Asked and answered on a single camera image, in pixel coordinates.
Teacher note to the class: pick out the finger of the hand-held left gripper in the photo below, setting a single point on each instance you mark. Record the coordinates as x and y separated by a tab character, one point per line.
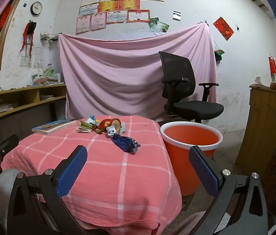
8	143

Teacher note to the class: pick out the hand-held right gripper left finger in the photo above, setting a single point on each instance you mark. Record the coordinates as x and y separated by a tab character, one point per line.
71	171

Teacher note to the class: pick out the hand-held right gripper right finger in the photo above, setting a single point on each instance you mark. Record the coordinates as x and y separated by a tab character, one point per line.
204	173

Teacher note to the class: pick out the orange bin with white rim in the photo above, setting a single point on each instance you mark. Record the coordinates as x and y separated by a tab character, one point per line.
177	166

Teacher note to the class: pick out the person's grey clothing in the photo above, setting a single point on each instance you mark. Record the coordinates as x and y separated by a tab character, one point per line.
2	193

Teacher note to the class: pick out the papers in shelf compartment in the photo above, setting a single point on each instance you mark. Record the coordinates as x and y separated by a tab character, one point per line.
46	97
0	109

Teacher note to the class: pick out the pink checked cloth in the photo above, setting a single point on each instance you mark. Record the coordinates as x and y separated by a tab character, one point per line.
118	176

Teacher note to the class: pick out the blue paperback book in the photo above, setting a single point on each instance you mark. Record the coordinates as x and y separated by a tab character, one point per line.
52	126

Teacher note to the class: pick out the wooden shelf desk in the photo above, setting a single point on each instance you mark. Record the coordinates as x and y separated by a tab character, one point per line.
36	95

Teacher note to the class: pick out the red round lid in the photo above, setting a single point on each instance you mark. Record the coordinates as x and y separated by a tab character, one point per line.
105	123

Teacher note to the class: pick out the dark blue foil wrapper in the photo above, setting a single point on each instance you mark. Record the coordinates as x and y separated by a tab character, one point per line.
124	144

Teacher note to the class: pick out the black office chair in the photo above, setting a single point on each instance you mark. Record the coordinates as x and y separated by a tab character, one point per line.
196	107

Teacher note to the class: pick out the silver foil wrapper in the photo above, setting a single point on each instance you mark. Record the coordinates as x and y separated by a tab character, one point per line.
122	127

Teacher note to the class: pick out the wooden cabinet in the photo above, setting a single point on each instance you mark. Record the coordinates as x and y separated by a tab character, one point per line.
260	127

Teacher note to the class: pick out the stack of books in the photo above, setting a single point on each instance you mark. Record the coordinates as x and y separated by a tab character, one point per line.
49	80

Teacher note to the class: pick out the glass jar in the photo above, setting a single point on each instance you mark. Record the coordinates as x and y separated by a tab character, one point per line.
49	71

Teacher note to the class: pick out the hanging pink sheet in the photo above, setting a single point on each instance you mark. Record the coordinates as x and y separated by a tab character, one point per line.
108	78

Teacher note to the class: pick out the white object on cabinet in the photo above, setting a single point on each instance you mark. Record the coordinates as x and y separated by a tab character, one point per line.
259	82

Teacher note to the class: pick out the small brown jar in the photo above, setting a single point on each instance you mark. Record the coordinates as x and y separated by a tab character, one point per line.
273	86

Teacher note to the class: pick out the red black tassel decoration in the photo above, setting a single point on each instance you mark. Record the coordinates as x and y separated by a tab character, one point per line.
29	33

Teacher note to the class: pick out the red cloth in window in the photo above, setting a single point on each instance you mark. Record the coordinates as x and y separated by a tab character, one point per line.
2	22

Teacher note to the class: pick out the green cap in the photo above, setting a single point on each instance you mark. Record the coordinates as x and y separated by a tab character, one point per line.
218	53

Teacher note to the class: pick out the red hanging ornament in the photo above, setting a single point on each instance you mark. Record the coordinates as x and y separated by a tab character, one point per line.
272	64

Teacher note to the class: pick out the green photo print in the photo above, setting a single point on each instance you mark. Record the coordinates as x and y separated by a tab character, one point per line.
163	26
153	23

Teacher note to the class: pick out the paper wall calendar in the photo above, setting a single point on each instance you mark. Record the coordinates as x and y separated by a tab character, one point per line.
37	57

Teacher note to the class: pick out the metal wall shelf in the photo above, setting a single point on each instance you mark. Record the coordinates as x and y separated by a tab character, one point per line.
49	37

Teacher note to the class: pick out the round wall clock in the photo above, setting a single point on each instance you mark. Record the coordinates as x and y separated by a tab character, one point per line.
36	8

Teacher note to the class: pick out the red paper wall decoration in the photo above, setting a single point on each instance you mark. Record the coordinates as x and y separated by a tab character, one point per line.
223	28

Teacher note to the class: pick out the black white wall picture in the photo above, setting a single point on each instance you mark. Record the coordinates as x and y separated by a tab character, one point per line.
177	15

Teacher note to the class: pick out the group of wall certificates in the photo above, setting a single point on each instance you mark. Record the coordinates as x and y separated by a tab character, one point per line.
108	5

